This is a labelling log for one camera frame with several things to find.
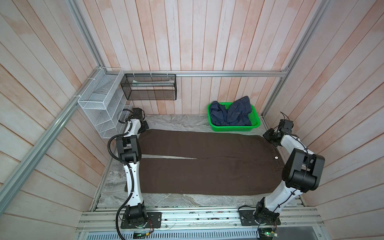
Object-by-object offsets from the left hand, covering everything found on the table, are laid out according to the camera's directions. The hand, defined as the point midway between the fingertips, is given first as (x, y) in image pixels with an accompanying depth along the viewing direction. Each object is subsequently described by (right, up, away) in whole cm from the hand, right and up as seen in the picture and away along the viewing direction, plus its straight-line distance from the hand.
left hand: (144, 129), depth 110 cm
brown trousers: (+39, -21, -16) cm, 47 cm away
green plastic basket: (+82, +6, -3) cm, 83 cm away
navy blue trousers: (+71, +12, +1) cm, 72 cm away
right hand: (+85, -3, -14) cm, 86 cm away
